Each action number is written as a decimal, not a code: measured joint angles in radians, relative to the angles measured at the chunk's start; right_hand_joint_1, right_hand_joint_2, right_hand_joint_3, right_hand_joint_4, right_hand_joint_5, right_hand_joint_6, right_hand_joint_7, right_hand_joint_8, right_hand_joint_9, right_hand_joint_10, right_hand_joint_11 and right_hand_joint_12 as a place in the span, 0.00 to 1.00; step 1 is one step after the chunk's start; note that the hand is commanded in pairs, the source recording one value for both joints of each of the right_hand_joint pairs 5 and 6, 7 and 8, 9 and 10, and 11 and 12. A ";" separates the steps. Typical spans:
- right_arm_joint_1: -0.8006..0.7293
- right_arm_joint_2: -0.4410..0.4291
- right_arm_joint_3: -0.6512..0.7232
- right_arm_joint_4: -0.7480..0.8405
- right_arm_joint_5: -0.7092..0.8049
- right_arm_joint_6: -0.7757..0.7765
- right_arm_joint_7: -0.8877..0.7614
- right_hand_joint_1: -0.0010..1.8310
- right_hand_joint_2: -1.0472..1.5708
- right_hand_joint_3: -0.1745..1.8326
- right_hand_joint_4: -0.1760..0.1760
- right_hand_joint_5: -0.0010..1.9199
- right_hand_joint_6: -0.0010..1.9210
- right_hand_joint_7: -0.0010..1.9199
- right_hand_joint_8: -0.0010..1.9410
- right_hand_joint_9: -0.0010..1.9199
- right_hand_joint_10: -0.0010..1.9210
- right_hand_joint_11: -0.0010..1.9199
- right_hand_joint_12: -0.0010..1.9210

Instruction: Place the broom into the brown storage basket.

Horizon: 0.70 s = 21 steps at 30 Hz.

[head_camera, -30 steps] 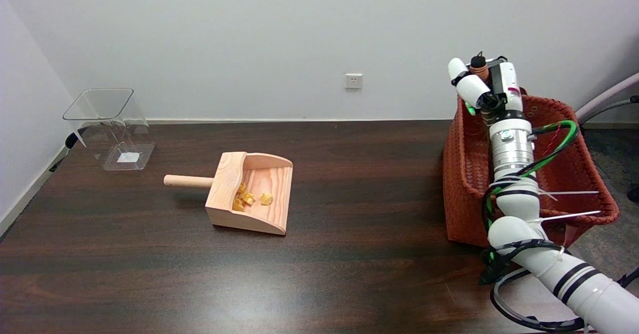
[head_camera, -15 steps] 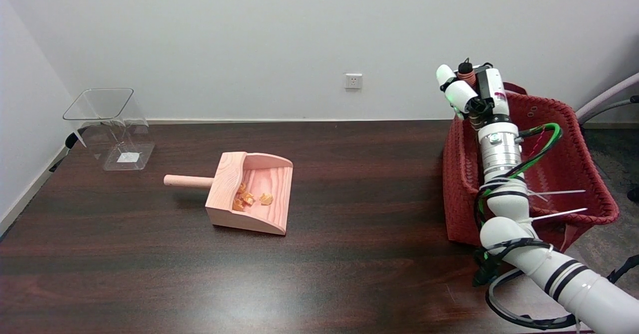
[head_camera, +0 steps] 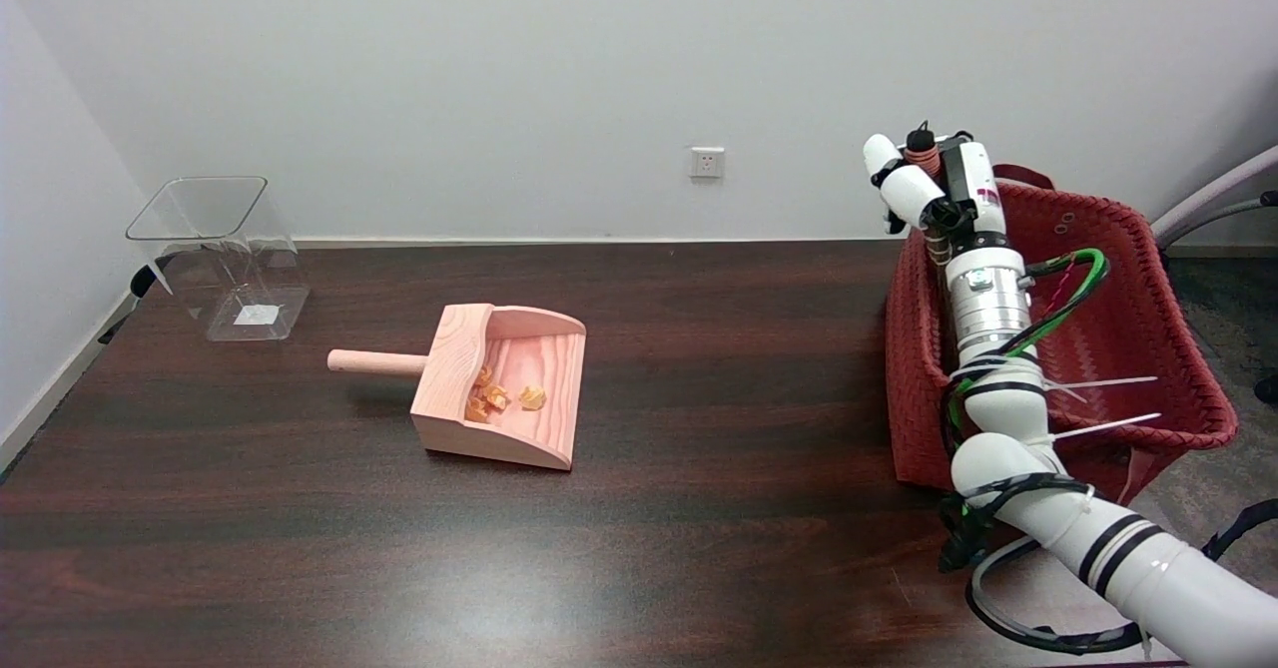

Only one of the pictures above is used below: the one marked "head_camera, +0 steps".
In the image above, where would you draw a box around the clear plastic container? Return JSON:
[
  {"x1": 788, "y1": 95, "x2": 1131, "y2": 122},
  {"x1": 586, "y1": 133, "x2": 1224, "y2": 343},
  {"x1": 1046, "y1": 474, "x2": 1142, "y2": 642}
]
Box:
[{"x1": 125, "y1": 176, "x2": 312, "y2": 342}]

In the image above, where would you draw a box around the wooden dustpan with handle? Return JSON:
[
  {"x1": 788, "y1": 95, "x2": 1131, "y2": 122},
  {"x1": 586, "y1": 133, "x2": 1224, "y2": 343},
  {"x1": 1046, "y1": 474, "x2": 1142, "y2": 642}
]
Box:
[{"x1": 327, "y1": 303, "x2": 588, "y2": 472}]

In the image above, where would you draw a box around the red-brown woven storage basket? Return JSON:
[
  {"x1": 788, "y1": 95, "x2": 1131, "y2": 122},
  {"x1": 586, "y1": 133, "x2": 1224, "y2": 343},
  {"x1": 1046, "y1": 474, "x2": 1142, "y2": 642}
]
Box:
[{"x1": 884, "y1": 164, "x2": 1241, "y2": 505}]

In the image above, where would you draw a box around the black cable loop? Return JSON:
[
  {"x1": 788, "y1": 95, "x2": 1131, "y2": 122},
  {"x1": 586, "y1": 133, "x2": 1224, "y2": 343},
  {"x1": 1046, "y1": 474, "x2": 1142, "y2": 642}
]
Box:
[{"x1": 964, "y1": 536, "x2": 1146, "y2": 656}]

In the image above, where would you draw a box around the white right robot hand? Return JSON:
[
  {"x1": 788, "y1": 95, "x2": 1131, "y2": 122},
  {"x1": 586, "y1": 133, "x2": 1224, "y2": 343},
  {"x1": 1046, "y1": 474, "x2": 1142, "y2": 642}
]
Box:
[{"x1": 863, "y1": 132, "x2": 1008, "y2": 262}]

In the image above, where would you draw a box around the thick black cable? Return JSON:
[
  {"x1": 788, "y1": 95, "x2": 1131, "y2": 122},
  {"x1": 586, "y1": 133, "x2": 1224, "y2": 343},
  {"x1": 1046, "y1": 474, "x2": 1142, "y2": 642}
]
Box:
[{"x1": 1201, "y1": 498, "x2": 1278, "y2": 562}]

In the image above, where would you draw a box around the small brown bristle broom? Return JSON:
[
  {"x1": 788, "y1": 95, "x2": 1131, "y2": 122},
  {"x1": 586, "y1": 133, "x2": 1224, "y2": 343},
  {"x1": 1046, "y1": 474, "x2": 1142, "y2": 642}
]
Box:
[{"x1": 902, "y1": 121, "x2": 950, "y2": 268}]

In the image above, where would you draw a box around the green and black cable bundle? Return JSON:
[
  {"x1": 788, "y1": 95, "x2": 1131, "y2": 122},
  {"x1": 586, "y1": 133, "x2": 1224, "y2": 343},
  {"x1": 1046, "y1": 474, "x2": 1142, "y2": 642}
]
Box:
[{"x1": 937, "y1": 247, "x2": 1111, "y2": 574}]

